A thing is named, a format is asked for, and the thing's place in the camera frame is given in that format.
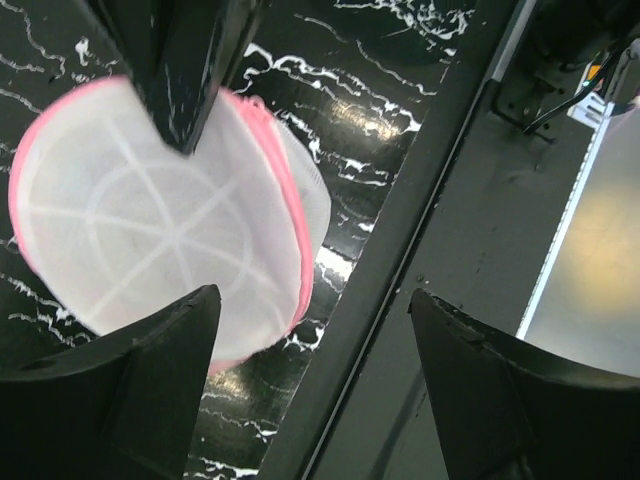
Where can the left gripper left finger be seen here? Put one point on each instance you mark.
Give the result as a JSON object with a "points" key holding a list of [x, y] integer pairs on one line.
{"points": [[123, 406]]}

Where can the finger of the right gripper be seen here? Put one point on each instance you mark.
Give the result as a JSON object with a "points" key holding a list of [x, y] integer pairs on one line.
{"points": [[178, 54]]}

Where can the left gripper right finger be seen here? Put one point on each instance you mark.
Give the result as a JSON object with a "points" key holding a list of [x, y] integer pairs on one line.
{"points": [[505, 409]]}

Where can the white pink mesh laundry bag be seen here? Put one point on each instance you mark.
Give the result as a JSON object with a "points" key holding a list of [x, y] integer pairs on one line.
{"points": [[118, 225]]}

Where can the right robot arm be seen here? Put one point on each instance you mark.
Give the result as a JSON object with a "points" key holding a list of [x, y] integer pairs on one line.
{"points": [[564, 36]]}

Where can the white slotted cable duct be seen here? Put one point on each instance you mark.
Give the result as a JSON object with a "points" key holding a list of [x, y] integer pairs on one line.
{"points": [[595, 113]]}

